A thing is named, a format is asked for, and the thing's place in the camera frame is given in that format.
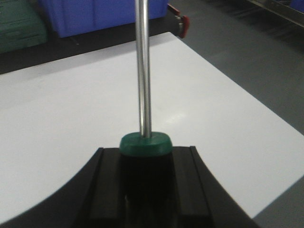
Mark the large blue plastic bin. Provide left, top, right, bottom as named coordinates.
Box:
left=38, top=0, right=170, bottom=38

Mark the green black screwdriver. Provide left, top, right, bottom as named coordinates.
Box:
left=120, top=0, right=174, bottom=228

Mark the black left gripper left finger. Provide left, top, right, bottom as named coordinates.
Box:
left=1, top=148, right=124, bottom=228

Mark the green plastic tool case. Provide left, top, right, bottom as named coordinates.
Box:
left=0, top=0, right=48, bottom=53

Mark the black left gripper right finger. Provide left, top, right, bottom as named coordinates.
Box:
left=172, top=146, right=258, bottom=228

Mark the red clamp on table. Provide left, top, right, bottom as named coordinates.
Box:
left=167, top=3, right=190, bottom=38

